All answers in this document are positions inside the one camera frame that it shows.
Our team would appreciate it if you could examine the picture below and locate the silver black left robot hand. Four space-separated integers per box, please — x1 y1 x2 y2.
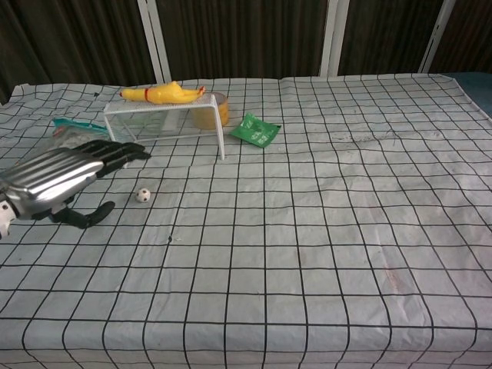
0 139 152 231

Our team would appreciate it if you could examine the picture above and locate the yellow tape roll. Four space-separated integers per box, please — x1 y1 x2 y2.
191 91 231 129

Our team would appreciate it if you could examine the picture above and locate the clear teal zip bag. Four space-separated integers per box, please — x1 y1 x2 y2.
52 117 111 149

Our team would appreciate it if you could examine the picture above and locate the yellow rubber chicken toy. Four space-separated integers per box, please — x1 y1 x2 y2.
119 80 208 105

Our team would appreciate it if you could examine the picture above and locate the green foil packet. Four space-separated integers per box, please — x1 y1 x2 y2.
229 111 282 148

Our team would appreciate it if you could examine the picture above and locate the white black grid tablecloth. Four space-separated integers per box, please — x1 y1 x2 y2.
0 72 492 369

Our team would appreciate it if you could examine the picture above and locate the dark pleated curtain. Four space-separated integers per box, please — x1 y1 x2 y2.
0 0 492 105

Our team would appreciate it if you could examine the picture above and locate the white wire mesh shelf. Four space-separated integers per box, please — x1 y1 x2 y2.
103 94 226 161

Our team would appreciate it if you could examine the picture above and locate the white metal frame post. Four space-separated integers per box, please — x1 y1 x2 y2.
319 0 351 78
137 0 172 83
417 0 458 74

